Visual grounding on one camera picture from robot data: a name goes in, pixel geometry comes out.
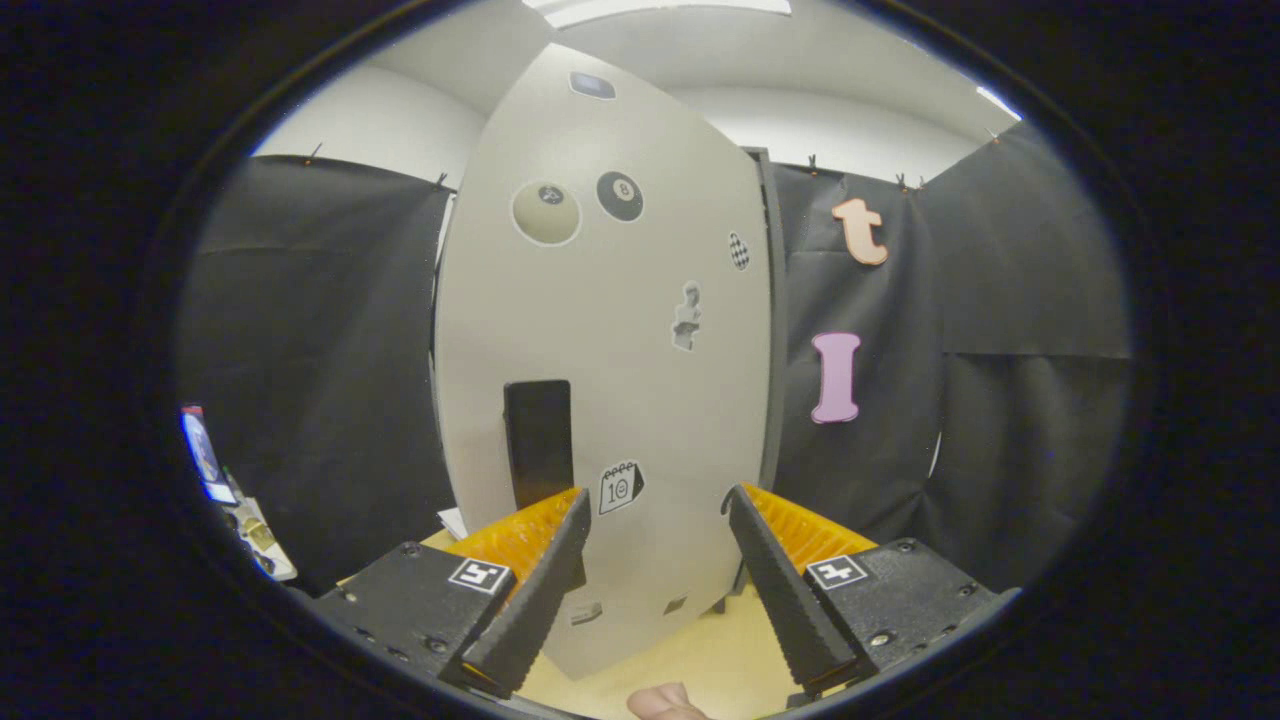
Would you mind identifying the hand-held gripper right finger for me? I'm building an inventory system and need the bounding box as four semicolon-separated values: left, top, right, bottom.
722;484;1023;698

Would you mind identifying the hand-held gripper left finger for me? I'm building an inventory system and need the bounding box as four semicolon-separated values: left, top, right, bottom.
312;487;593;699

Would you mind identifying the light grey shoe cabinet door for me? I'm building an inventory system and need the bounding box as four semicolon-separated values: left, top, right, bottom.
432;42;773;681

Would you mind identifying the black backdrop cloth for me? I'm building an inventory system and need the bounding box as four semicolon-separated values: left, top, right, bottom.
175;125;1136;591

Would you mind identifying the colourful printed poster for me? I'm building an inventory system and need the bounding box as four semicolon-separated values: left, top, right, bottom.
180;405;239;506

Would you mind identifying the long ceiling light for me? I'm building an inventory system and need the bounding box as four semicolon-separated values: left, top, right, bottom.
522;0;793;29

